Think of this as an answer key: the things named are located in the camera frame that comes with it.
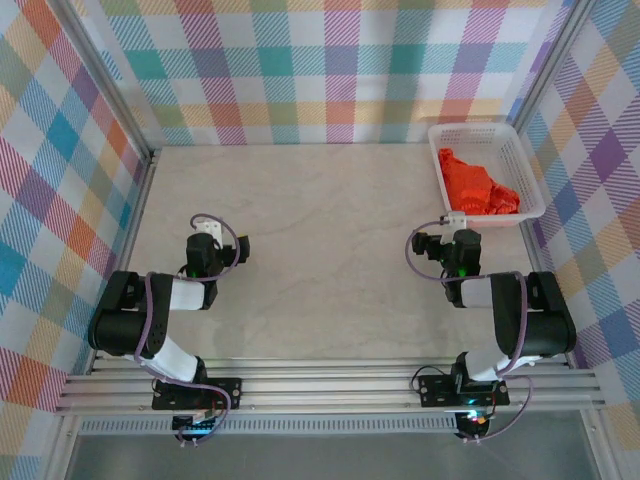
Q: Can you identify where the orange t-shirt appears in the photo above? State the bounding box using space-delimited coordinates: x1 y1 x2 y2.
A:
437 147 521 217

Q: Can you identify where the white plastic basket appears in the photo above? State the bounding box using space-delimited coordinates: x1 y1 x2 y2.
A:
427 122 547 231

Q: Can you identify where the grey metal sheet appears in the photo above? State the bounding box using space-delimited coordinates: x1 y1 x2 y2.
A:
64 432 601 480

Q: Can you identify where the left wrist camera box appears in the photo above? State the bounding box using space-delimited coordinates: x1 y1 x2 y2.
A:
193 219 225 247

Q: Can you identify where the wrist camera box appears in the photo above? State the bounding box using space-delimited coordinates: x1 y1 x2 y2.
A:
193 219 225 247
439 211 469 232

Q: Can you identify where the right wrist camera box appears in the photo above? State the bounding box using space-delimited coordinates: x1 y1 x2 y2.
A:
439 211 469 232

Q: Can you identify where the aluminium side rail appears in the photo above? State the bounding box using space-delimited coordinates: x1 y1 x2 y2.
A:
519 219 571 369
85 149 162 376

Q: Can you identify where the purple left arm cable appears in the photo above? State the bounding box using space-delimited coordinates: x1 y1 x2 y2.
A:
133 213 241 446

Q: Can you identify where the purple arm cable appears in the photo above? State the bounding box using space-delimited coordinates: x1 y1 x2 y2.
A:
407 222 535 445
133 213 241 446

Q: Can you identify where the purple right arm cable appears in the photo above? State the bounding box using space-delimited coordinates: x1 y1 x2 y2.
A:
407 222 535 445

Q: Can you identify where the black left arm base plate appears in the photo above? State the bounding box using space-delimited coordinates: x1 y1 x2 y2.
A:
151 377 243 412

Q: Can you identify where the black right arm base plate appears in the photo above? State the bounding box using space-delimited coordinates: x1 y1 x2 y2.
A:
417 373 511 409

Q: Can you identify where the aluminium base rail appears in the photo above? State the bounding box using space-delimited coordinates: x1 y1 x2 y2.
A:
53 355 606 416

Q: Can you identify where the slotted grey cable duct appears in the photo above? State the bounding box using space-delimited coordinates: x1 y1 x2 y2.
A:
79 417 459 435

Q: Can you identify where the aluminium frame post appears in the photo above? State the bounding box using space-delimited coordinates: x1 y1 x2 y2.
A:
507 0 601 136
47 0 162 157

